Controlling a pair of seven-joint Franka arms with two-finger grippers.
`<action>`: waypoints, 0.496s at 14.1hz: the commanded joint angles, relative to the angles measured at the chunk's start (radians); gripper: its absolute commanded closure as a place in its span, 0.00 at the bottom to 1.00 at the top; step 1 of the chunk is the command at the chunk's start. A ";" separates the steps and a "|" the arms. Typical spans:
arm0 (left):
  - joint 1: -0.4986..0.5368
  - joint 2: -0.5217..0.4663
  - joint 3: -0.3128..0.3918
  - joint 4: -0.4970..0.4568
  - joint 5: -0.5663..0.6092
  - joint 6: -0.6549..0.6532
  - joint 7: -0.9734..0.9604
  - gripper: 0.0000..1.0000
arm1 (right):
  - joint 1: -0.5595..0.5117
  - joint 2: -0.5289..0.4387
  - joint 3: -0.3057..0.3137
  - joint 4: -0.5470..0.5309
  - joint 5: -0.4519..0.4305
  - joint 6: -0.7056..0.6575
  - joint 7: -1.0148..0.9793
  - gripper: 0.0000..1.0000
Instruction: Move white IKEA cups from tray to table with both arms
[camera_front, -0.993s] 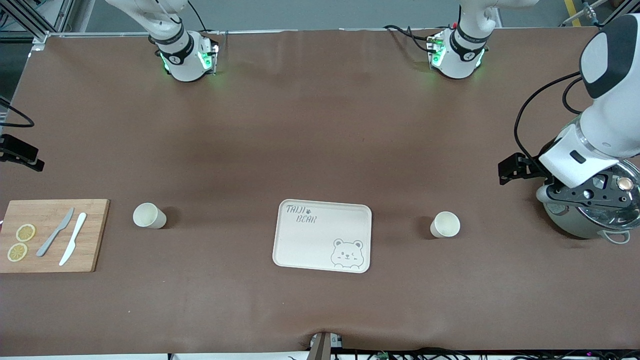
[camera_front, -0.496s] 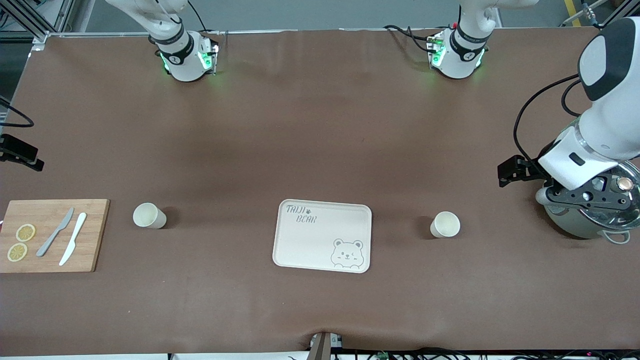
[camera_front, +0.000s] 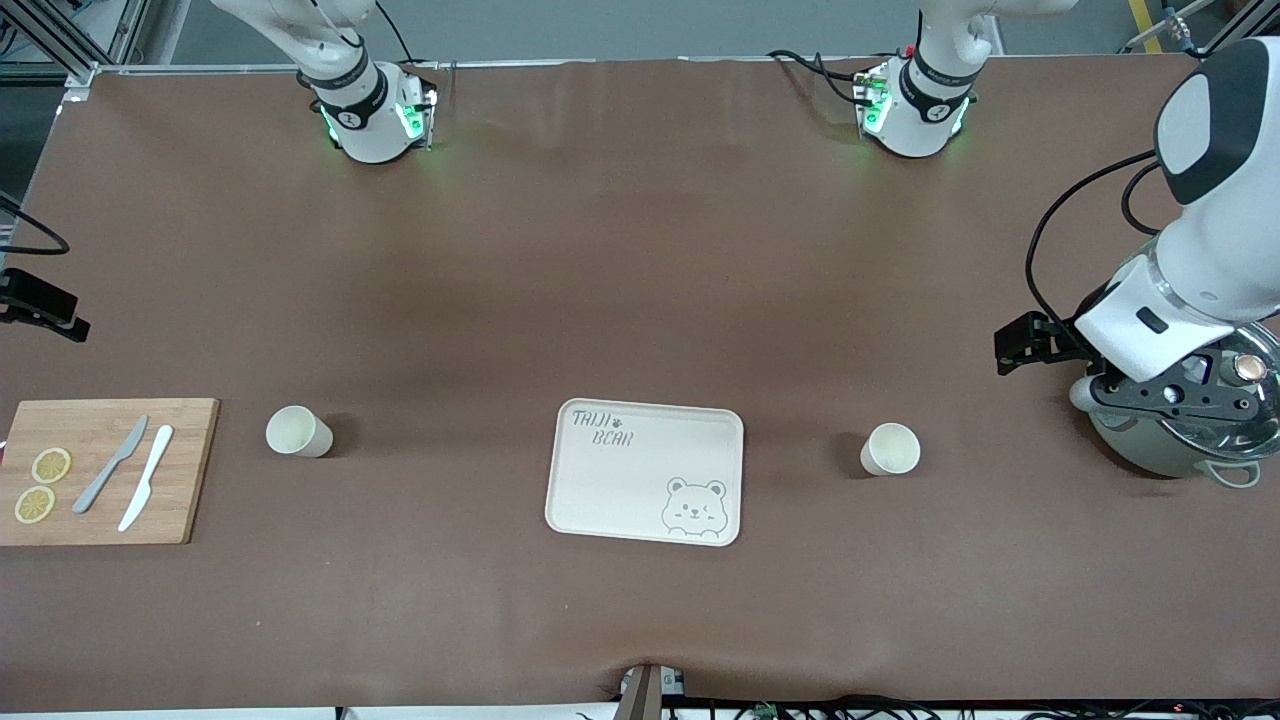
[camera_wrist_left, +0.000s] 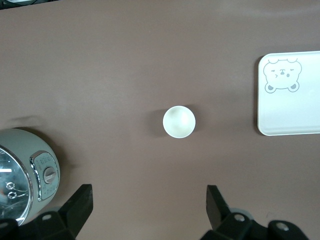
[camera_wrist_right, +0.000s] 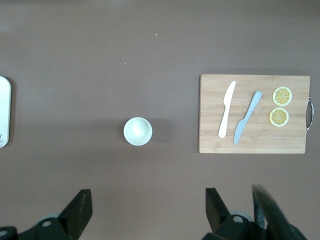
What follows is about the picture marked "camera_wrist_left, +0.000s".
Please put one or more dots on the white IKEA cup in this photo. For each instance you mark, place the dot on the white IKEA cup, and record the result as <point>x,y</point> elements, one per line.
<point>179,122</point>

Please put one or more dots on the grey electric cooking pot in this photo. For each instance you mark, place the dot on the grey electric cooking pot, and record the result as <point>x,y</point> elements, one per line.
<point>37,145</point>

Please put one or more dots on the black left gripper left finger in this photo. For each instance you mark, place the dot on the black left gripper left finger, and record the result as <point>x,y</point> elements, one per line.
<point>77,207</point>

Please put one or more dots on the beige bear print tray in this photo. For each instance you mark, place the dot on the beige bear print tray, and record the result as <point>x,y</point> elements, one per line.
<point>292,112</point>

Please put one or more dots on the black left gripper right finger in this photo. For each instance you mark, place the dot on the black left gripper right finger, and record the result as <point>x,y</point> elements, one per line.
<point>215,207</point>

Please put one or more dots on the glass pot lid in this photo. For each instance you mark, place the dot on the glass pot lid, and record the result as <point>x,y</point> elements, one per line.
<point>12,185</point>

